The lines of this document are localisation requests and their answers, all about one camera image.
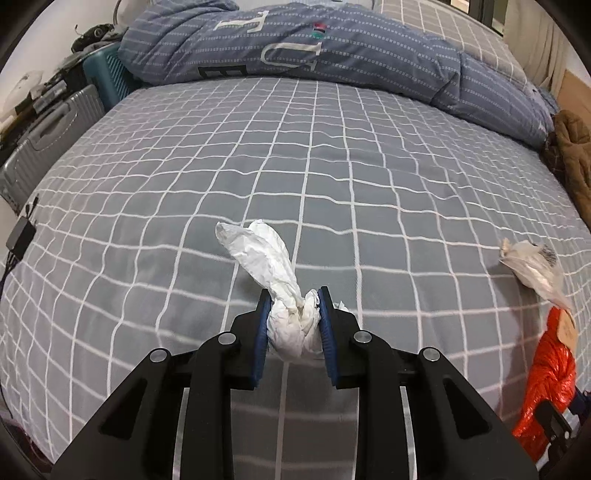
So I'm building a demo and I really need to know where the clear plastic bag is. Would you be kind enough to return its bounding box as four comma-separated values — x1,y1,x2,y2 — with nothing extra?
500,237,573,311

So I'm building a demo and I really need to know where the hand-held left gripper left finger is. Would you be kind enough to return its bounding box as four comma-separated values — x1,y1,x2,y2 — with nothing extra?
51,288,271,480

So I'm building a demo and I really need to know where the teal suitcase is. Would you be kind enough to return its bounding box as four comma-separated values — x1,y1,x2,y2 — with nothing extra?
83,44,139,112

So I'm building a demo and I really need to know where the brown garment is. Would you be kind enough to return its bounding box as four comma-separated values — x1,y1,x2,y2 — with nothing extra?
540,111,591,209

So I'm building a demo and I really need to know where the orange plastic bag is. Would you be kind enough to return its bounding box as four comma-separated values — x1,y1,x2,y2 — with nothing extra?
512,307,578,462

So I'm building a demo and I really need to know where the grey checked bed sheet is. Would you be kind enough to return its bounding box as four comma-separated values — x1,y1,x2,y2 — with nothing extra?
0,0,591,469

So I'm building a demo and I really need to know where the wooden headboard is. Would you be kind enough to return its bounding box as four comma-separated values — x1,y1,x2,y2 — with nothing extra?
556,69,591,117

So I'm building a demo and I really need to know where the blue striped quilt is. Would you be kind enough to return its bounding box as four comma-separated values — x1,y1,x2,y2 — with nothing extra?
117,0,560,148

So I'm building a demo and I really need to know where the beige curtain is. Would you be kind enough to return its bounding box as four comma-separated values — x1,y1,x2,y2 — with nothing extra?
503,0,580,90

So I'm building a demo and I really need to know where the white paper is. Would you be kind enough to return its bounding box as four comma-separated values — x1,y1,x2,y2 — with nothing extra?
216,219,352,363

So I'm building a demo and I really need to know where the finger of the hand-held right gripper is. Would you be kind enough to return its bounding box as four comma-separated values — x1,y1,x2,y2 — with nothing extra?
536,401,575,463

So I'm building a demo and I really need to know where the grey suitcase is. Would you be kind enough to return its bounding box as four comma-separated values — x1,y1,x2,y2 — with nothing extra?
0,85,107,214

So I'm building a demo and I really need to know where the black power adapter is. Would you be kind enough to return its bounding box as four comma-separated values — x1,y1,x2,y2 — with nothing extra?
6,219,37,257

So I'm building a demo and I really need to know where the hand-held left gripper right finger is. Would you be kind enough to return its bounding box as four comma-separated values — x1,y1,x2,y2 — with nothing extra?
316,286,539,480

